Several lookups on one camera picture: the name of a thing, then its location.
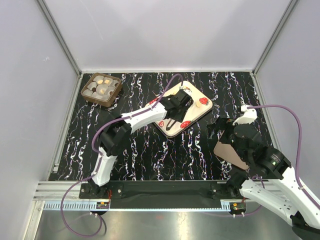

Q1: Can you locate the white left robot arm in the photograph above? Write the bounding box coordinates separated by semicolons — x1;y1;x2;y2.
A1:
90;88;193;198

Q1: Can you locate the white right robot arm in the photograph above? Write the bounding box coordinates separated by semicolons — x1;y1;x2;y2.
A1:
207;118;320;240

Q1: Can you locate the round white chocolate right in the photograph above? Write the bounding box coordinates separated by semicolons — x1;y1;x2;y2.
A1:
195;100;202;108

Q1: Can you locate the brown chocolate box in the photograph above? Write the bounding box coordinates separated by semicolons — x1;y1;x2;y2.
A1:
80;73;122;108

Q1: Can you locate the strawberry print tray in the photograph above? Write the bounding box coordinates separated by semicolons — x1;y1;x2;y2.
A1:
153;81;213;138

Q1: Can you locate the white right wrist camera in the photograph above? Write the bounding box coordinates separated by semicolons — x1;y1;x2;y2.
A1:
232;104;258;126

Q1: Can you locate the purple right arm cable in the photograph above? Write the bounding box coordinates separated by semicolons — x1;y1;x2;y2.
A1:
249;104;320;208

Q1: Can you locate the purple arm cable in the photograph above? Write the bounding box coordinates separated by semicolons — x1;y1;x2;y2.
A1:
60;73;184;237
249;104;320;208

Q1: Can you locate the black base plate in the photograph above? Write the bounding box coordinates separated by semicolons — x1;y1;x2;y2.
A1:
79;180;243;211

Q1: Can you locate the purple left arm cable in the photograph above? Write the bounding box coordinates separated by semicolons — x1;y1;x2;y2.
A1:
60;73;184;237

